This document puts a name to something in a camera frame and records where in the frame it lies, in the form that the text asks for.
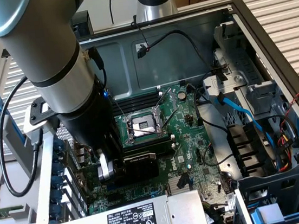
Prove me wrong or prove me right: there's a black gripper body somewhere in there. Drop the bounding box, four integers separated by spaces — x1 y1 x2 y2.
52 72 124 163

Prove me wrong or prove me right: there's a green graphics card black shroud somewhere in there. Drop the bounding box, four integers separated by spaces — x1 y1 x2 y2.
68 150 161 196

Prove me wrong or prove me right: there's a thin socket locking lever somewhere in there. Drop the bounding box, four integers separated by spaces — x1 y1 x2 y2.
110 94 125 118

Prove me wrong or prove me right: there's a short black expansion slot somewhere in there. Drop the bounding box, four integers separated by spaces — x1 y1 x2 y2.
107 191 124 205

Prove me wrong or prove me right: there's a blue slot retention clip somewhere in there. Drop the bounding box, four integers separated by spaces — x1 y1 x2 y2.
51 135 63 151
50 207 65 222
51 188 66 205
51 171 67 189

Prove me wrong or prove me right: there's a CPU socket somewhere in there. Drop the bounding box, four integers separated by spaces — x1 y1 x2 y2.
121 106 170 145

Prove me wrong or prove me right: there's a silver socket locking lever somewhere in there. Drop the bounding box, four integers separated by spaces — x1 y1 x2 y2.
129 123 167 141

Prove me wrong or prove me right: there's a silver chipset heatsink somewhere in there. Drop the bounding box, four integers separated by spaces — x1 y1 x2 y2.
166 174 193 197

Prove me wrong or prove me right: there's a black angled SATA plug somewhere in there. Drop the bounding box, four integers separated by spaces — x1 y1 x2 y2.
174 172 192 190

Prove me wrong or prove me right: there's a green Dell motherboard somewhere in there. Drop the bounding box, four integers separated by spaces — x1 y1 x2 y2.
67 79 231 216

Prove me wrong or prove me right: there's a grey plastic parts rack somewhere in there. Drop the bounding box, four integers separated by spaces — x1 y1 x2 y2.
0 111 54 224

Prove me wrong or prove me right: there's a black box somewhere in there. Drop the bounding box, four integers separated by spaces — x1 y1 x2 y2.
69 9 94 39

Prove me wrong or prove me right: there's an open grey PC case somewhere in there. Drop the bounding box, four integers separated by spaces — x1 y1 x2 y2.
9 0 299 224

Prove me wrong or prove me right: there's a green RAM stick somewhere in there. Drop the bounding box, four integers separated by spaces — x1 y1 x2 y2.
0 205 25 220

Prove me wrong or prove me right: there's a black case fan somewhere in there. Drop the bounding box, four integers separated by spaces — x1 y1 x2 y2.
226 119 277 183

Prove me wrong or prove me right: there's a blue disk carrier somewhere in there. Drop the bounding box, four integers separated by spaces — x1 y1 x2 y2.
249 194 299 224

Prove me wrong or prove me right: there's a silver metal drive bay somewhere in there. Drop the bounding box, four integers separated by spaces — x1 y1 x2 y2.
209 16 285 121

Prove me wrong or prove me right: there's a grey disk bay cage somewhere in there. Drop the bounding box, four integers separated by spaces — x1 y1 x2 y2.
234 161 299 224

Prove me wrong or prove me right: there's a thick black camera cable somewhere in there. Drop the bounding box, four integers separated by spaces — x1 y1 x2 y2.
0 73 52 199

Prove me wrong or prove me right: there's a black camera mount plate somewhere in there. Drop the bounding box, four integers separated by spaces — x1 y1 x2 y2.
26 93 60 126

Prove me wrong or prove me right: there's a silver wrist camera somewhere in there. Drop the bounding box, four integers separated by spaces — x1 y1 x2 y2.
19 101 59 142

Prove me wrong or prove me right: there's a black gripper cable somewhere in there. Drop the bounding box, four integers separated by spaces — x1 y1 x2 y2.
82 45 109 92

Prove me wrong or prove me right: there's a black SATA wire with plug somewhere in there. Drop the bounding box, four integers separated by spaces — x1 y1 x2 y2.
134 23 231 92

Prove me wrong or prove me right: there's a black fan wire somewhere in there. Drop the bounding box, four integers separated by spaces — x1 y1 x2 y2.
191 80 229 136

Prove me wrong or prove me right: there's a thin black string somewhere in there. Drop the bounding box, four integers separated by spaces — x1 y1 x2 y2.
129 13 150 50

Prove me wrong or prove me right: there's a black looped panel wire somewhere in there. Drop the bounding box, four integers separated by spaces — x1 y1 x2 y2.
200 139 236 168

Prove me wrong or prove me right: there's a thin black hanging cable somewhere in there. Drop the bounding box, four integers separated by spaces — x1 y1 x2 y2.
108 0 116 24

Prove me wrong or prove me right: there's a blue SATA wire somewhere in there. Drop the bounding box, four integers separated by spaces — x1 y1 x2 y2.
214 85 277 155

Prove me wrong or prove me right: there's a coloured power wire bundle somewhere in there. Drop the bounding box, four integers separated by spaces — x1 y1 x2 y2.
270 127 296 175

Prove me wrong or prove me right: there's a red black twisted wire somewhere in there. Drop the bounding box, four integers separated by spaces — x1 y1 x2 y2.
274 87 299 136

